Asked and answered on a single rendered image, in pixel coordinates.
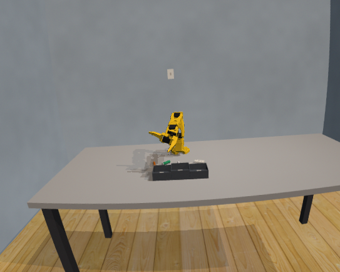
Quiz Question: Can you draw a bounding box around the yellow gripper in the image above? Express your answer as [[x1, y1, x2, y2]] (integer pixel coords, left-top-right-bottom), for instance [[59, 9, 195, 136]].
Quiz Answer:
[[149, 129, 178, 152]]

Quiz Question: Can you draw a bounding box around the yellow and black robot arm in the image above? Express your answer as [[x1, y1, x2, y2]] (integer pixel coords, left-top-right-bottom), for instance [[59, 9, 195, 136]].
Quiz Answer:
[[166, 112, 190, 155]]

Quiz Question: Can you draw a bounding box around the grey bin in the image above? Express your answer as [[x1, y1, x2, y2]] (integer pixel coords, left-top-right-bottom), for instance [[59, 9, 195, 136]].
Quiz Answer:
[[152, 162, 209, 181]]

